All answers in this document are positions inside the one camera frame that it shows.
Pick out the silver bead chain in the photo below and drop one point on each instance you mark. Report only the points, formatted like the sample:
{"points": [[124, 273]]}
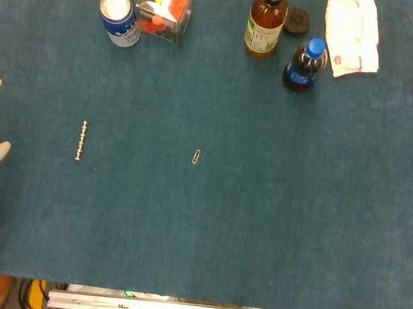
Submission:
{"points": [[80, 141]]}

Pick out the small metal paperclip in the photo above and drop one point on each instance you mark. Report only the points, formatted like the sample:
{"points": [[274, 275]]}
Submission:
{"points": [[196, 156]]}

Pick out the blue and white drink can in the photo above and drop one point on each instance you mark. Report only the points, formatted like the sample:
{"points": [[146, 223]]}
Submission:
{"points": [[119, 18]]}

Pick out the clear box with orange toys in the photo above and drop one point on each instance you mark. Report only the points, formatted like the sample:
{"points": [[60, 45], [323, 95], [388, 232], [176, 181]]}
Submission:
{"points": [[164, 6]]}

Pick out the amber tea bottle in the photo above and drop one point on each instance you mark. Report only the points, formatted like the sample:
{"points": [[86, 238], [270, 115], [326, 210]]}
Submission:
{"points": [[265, 23]]}

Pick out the black round puck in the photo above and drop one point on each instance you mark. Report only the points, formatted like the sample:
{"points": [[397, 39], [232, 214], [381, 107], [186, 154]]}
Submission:
{"points": [[297, 20]]}

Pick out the cola bottle with blue cap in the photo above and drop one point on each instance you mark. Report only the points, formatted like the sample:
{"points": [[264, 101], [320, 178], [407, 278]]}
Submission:
{"points": [[305, 66]]}

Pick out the white crumpled paper bag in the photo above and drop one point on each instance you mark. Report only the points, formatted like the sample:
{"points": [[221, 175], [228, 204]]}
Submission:
{"points": [[351, 33]]}

